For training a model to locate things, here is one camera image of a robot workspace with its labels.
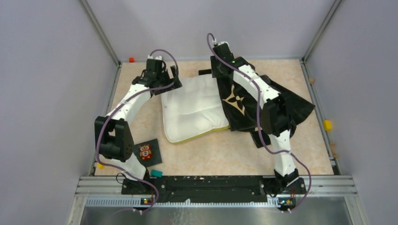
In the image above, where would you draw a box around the purple cable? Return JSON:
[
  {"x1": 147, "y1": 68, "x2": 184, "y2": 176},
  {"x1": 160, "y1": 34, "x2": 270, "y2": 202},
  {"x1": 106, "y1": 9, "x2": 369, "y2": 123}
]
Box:
[
  {"x1": 94, "y1": 49, "x2": 180, "y2": 215},
  {"x1": 206, "y1": 33, "x2": 313, "y2": 213}
]

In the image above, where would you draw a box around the white pillow yellow edge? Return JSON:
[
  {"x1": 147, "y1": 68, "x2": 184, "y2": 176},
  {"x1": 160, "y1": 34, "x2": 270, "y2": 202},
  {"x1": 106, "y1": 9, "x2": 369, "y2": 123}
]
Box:
[{"x1": 161, "y1": 74, "x2": 230, "y2": 143}]

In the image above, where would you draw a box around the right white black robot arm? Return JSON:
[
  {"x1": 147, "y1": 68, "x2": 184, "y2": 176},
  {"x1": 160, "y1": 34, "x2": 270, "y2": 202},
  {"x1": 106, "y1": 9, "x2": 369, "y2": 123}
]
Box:
[{"x1": 207, "y1": 41, "x2": 299, "y2": 193}]

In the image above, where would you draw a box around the yellow block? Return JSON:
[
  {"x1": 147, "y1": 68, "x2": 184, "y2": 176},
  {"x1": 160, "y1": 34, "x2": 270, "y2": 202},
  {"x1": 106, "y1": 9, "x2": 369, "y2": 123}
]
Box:
[
  {"x1": 96, "y1": 163, "x2": 104, "y2": 169},
  {"x1": 323, "y1": 120, "x2": 333, "y2": 132}
]

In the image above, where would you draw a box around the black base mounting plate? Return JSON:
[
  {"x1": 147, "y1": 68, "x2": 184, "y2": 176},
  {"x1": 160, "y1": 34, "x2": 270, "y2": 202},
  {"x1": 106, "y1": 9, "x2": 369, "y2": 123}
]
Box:
[{"x1": 120, "y1": 175, "x2": 306, "y2": 204}]

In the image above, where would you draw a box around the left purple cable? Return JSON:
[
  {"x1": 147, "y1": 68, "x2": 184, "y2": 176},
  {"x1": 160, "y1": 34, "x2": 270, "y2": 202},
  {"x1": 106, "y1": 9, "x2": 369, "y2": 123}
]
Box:
[{"x1": 94, "y1": 49, "x2": 180, "y2": 215}]

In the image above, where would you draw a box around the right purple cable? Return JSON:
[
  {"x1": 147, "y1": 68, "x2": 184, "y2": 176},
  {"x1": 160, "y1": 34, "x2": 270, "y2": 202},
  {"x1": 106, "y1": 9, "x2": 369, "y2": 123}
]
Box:
[{"x1": 206, "y1": 33, "x2": 313, "y2": 213}]

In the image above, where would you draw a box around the yellow block right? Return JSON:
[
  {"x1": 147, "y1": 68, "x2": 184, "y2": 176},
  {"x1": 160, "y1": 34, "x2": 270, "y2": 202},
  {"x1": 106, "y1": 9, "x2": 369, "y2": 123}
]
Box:
[{"x1": 323, "y1": 120, "x2": 333, "y2": 132}]

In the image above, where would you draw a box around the dark card with owl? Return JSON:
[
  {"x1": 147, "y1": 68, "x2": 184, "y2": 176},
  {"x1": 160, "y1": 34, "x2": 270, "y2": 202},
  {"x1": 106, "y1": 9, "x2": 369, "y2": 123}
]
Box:
[{"x1": 133, "y1": 139, "x2": 162, "y2": 167}]

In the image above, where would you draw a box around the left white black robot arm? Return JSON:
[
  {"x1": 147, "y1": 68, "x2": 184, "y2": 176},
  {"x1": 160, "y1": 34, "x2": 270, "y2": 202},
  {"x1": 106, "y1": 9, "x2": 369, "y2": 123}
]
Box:
[{"x1": 94, "y1": 56, "x2": 182, "y2": 194}]

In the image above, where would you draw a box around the white slotted cable duct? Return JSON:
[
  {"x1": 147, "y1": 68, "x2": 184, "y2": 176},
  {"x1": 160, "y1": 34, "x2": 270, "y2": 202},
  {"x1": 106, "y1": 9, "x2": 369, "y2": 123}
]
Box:
[{"x1": 85, "y1": 196, "x2": 292, "y2": 208}]

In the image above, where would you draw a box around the yellow block left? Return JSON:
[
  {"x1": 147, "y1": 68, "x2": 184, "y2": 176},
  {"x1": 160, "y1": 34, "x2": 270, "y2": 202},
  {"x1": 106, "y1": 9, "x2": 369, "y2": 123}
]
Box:
[{"x1": 96, "y1": 163, "x2": 104, "y2": 169}]

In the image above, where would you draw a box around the teal block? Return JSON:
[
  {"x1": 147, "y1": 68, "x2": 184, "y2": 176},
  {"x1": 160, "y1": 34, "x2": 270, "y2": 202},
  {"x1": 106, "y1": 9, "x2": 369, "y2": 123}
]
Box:
[{"x1": 150, "y1": 169, "x2": 163, "y2": 178}]

